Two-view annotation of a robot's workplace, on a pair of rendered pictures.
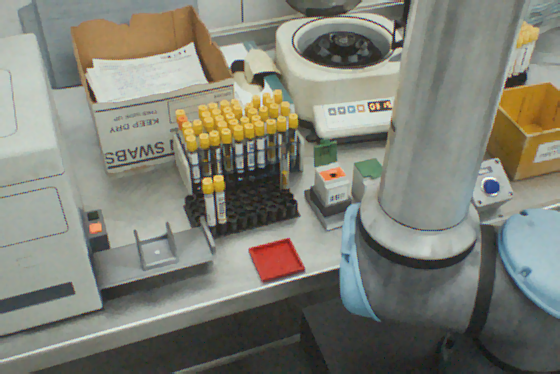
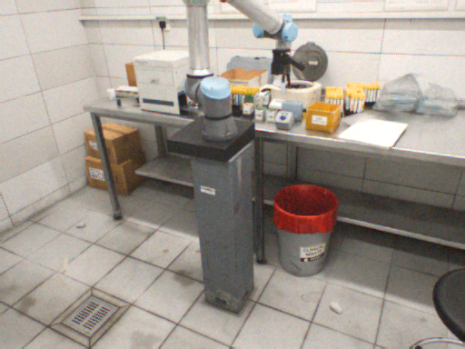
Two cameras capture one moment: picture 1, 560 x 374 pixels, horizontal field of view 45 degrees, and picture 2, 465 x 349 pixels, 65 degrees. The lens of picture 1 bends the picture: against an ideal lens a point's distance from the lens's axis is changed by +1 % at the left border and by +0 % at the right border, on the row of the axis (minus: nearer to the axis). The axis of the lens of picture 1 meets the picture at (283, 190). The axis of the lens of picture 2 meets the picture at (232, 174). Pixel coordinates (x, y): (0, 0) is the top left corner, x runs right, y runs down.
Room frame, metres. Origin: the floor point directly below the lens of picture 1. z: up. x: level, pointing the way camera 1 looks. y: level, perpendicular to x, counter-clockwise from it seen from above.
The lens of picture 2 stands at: (-0.47, -1.39, 1.50)
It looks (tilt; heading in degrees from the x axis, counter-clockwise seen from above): 28 degrees down; 49
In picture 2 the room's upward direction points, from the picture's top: 3 degrees counter-clockwise
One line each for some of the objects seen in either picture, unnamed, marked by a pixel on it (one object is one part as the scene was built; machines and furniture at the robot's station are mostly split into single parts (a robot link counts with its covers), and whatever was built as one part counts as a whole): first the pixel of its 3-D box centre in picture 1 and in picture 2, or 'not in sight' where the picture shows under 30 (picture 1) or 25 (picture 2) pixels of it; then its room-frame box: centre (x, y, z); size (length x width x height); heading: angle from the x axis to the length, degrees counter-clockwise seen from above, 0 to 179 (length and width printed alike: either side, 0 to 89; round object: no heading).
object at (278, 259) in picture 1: (276, 259); not in sight; (0.69, 0.01, 0.88); 0.07 x 0.07 x 0.01; 20
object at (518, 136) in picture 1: (532, 130); (323, 116); (0.96, -0.44, 0.92); 0.13 x 0.13 x 0.10; 18
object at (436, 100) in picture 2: not in sight; (438, 98); (1.51, -0.74, 0.94); 0.20 x 0.17 x 0.14; 91
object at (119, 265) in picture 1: (141, 254); (192, 106); (0.66, 0.20, 0.92); 0.21 x 0.07 x 0.05; 110
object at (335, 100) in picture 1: (344, 72); (294, 95); (1.13, -0.12, 0.94); 0.30 x 0.24 x 0.12; 11
